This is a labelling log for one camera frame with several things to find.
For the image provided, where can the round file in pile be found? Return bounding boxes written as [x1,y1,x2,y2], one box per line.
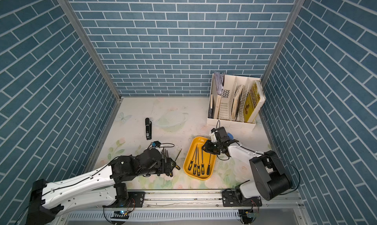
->
[165,149,171,176]

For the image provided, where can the file tool yellow black handle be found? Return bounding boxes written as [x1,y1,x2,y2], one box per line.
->
[188,146,197,171]

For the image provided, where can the file tool in pile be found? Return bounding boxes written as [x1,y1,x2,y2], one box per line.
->
[196,149,200,177]

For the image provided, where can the purple striped papers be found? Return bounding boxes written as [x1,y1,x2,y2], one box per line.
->
[214,72,225,96]

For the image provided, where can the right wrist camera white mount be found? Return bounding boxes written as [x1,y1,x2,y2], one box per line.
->
[210,128,219,143]

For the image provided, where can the lone angled file tool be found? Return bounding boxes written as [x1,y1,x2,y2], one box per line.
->
[173,148,183,170]

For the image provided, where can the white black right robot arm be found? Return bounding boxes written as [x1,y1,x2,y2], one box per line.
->
[202,127,293,206]

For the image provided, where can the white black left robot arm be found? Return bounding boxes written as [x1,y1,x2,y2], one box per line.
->
[26,148,177,225]

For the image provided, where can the yellow cover book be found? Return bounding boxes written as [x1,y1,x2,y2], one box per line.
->
[243,80,266,123]

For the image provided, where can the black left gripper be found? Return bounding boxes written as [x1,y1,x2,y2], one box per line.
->
[137,157,178,176]

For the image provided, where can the yellow plastic storage tray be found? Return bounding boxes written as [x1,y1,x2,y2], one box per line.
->
[183,137,217,180]

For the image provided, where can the white perforated file organizer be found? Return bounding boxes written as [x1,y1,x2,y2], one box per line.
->
[207,73,266,131]

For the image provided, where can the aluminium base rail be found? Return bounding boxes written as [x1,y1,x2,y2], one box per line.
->
[59,189,310,225]

